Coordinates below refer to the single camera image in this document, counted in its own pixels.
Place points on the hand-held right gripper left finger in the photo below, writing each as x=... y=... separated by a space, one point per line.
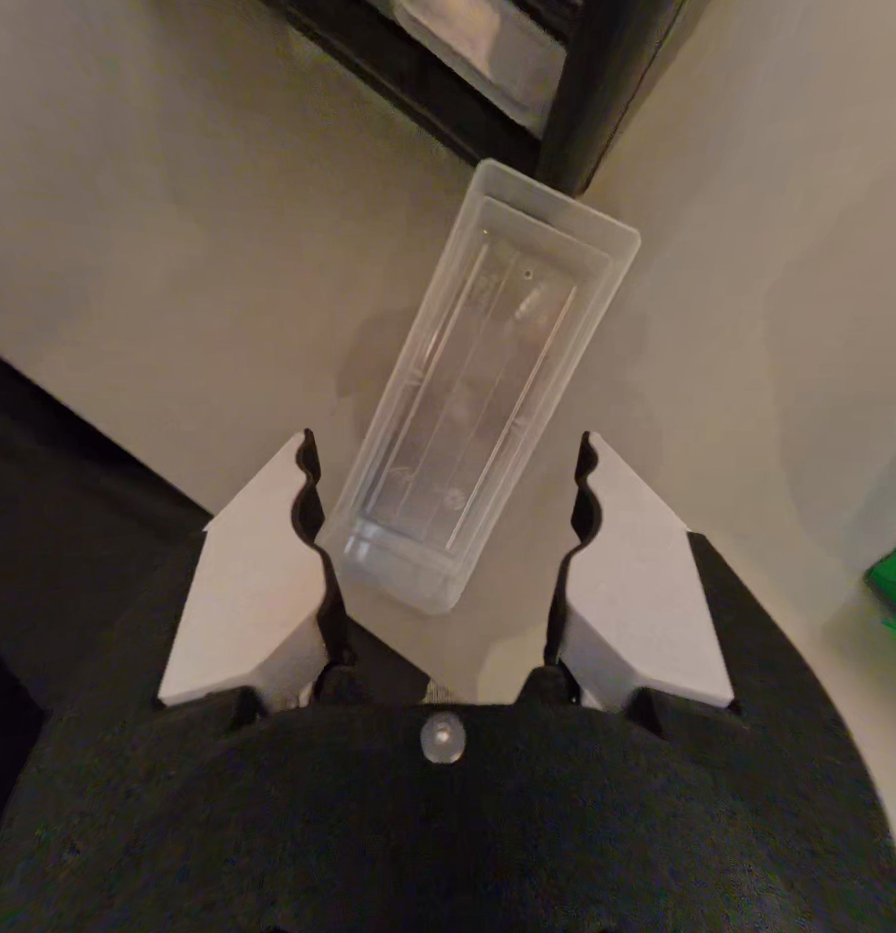
x=251 y=583

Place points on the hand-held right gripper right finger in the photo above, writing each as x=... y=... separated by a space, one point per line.
x=637 y=583

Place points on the clear plastic drawer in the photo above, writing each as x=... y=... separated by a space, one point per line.
x=477 y=379

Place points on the black drawer cabinet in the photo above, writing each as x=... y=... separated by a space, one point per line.
x=608 y=109

